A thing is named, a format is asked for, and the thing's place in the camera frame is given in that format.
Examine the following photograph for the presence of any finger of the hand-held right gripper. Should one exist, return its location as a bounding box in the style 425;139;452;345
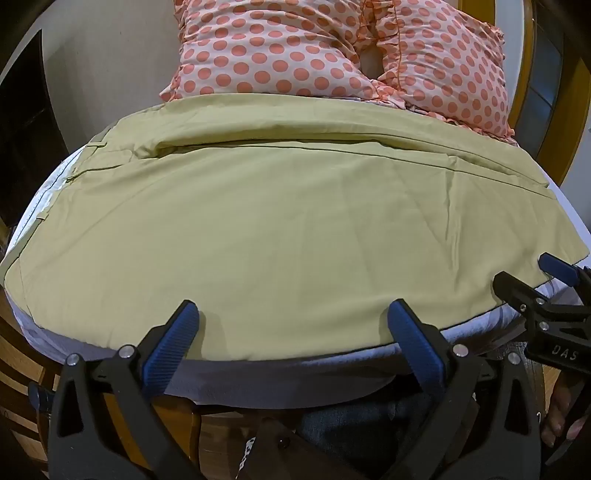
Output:
492;272;591;326
539;252;591;289

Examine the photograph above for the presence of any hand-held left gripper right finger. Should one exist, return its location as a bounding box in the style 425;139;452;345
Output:
387;298;542;480

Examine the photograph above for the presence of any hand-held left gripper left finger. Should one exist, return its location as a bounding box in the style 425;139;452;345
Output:
47;299;213;480

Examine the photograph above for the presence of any yellow-green fabric sheet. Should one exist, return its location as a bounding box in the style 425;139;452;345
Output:
0;92;591;361

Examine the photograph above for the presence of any person's right hand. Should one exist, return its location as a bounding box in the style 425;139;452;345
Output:
541;375;583;448

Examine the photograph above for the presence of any person's denim-clad leg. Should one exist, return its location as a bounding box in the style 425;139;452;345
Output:
295;394;446;469

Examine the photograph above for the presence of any orange polka dot ruffled pillow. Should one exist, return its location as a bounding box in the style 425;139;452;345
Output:
359;0;519;146

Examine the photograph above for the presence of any dark wooden cabinet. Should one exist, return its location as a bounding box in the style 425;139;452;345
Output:
0;28;63;227

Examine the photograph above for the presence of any wooden bed frame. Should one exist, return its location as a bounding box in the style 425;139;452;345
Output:
0;217;278;480

